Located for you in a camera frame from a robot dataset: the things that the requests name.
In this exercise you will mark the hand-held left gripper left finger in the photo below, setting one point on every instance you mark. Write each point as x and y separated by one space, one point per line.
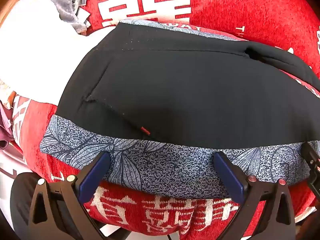
95 174

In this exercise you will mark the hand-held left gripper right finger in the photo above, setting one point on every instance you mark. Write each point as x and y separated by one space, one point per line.
228 177

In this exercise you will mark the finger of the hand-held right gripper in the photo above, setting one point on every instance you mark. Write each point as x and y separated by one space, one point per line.
312 160

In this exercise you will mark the blue leaf-patterned cloth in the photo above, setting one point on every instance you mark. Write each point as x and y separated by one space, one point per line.
162 170

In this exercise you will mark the black pants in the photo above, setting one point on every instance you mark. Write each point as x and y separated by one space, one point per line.
175 92

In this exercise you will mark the purple cloth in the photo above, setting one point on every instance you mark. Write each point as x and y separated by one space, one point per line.
5 130

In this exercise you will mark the white cloth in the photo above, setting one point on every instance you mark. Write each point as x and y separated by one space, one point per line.
37 55

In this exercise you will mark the red printed blanket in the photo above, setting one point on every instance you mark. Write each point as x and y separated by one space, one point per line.
250 10

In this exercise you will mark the grey cloth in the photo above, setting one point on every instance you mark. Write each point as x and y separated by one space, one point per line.
67 5

